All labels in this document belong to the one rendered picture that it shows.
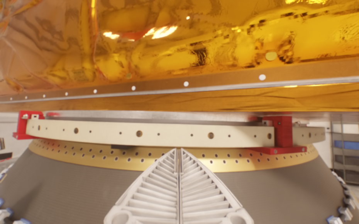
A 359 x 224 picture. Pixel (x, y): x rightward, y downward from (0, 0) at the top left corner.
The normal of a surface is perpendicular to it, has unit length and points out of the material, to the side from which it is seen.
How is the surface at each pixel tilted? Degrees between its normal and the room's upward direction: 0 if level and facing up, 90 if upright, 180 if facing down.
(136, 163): 62
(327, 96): 90
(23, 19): 86
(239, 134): 90
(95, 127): 90
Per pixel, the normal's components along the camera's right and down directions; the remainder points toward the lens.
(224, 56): -0.32, 0.54
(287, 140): 0.31, -0.06
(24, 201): -0.32, -0.54
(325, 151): -0.34, -0.08
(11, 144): 0.94, 0.00
